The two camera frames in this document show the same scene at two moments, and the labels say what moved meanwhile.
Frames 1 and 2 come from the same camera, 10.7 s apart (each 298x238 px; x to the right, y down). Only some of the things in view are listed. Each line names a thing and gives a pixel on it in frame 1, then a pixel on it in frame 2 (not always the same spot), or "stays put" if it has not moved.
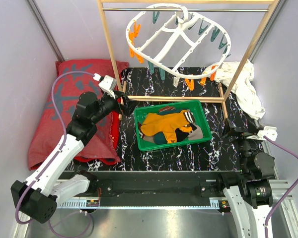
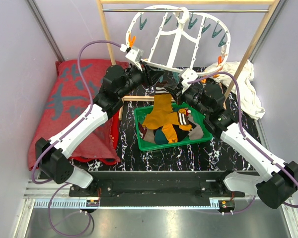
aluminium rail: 279,191 stays put
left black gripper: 126,109 to 154,75
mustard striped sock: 155,123 to 162,114
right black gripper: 229,129 to 179,95
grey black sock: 196,134 stays put
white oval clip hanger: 165,37 stays put
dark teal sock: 159,138 stays put
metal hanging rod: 188,10 stays put
